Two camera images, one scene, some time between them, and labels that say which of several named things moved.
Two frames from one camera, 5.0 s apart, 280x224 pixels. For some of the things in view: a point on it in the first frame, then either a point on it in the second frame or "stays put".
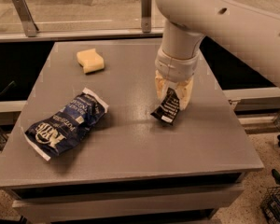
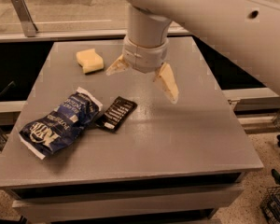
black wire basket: [275, 204] stays put
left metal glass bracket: [29, 23] stays put
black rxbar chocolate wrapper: [169, 108] to [117, 114]
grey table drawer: [127, 203] stays put
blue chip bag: [63, 128] stays put
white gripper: [175, 68] to [144, 56]
